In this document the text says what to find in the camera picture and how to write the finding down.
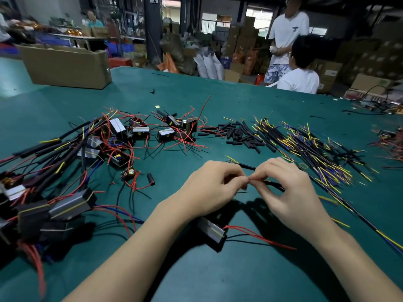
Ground person's right forearm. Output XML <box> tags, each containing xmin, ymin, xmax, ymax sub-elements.
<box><xmin>311</xmin><ymin>221</ymin><xmax>403</xmax><ymax>302</ymax></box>

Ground pile of black sleeve tubes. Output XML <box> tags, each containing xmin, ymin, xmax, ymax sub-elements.
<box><xmin>198</xmin><ymin>120</ymin><xmax>277</xmax><ymax>154</ymax></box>

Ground thin black looped cable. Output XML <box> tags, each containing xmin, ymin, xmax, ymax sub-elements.
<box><xmin>342</xmin><ymin>85</ymin><xmax>394</xmax><ymax>116</ymax></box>

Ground person's left forearm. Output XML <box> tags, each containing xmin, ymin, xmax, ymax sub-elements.
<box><xmin>62</xmin><ymin>198</ymin><xmax>198</xmax><ymax>302</ymax></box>

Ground large open cardboard box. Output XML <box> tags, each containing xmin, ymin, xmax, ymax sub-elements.
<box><xmin>15</xmin><ymin>44</ymin><xmax>113</xmax><ymax>90</ymax></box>

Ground pile of yellow-tipped black wires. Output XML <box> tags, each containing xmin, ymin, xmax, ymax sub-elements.
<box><xmin>252</xmin><ymin>116</ymin><xmax>380</xmax><ymax>194</ymax></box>

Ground person's right hand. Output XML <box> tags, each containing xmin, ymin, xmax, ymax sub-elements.
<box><xmin>248</xmin><ymin>157</ymin><xmax>335</xmax><ymax>241</ymax></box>

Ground stack of brown cardboard boxes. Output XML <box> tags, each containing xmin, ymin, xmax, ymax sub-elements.
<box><xmin>224</xmin><ymin>16</ymin><xmax>268</xmax><ymax>76</ymax></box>

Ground black sleeved yellow-tipped wire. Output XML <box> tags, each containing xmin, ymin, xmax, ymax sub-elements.
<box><xmin>226</xmin><ymin>155</ymin><xmax>286</xmax><ymax>192</ymax></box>

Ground background work table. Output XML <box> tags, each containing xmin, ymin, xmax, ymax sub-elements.
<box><xmin>49</xmin><ymin>32</ymin><xmax>109</xmax><ymax>51</ymax></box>

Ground white filled sacks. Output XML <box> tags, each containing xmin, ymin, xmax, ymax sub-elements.
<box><xmin>193</xmin><ymin>53</ymin><xmax>225</xmax><ymax>81</ymax></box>

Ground orange plastic bag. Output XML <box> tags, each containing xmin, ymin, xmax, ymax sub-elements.
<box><xmin>157</xmin><ymin>53</ymin><xmax>180</xmax><ymax>74</ymax></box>

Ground person's left hand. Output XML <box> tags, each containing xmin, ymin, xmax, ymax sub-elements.
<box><xmin>175</xmin><ymin>160</ymin><xmax>249</xmax><ymax>222</ymax></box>

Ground blue plastic crates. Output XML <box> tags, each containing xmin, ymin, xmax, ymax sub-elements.
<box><xmin>106</xmin><ymin>41</ymin><xmax>136</xmax><ymax>57</ymax></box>

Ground stack of printed cardboard boxes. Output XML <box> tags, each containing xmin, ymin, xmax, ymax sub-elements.
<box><xmin>310</xmin><ymin>22</ymin><xmax>403</xmax><ymax>93</ymax></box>

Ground red plastic crate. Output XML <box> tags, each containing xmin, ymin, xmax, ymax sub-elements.
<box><xmin>109</xmin><ymin>57</ymin><xmax>133</xmax><ymax>69</ymax></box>

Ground long black yellow-blue cable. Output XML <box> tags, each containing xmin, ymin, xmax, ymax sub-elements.
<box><xmin>307</xmin><ymin>174</ymin><xmax>403</xmax><ymax>253</ymax></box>

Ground pile of black wired transformers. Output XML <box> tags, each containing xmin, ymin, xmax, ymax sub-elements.
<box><xmin>0</xmin><ymin>96</ymin><xmax>212</xmax><ymax>297</ymax></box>

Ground heap of red wired parts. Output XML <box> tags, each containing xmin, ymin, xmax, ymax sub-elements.
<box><xmin>369</xmin><ymin>127</ymin><xmax>403</xmax><ymax>170</ymax></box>

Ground single black transformer red leads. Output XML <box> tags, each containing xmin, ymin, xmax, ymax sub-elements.
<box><xmin>196</xmin><ymin>216</ymin><xmax>297</xmax><ymax>251</ymax></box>

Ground dark steel pillar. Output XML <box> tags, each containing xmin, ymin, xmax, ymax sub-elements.
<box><xmin>144</xmin><ymin>0</ymin><xmax>164</xmax><ymax>64</ymax></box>

